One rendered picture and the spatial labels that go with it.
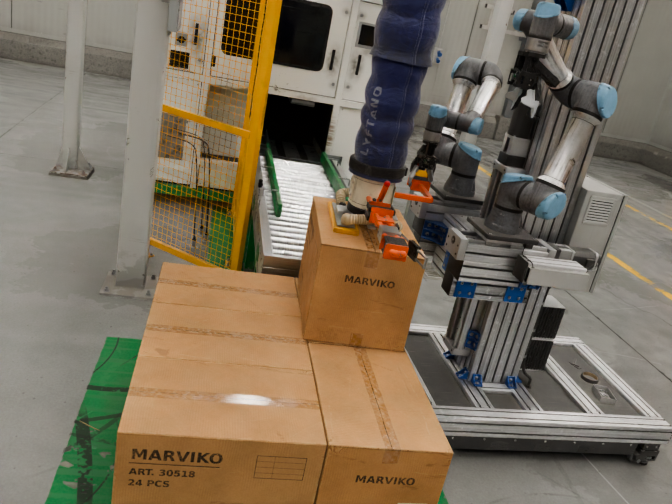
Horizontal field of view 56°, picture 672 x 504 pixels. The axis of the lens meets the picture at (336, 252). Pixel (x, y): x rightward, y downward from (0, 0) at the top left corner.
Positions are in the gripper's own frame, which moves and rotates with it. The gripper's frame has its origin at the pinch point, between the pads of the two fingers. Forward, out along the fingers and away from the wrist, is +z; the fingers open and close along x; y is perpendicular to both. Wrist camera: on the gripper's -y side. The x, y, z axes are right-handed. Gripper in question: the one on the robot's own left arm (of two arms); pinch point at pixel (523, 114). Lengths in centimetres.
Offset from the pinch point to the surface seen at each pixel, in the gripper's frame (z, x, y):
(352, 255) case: 61, -8, 46
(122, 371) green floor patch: 152, -64, 126
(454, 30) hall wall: -29, -956, -336
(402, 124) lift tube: 14.0, -28.0, 31.6
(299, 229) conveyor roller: 97, -133, 42
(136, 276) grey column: 143, -148, 128
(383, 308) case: 80, -6, 30
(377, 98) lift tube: 7, -30, 42
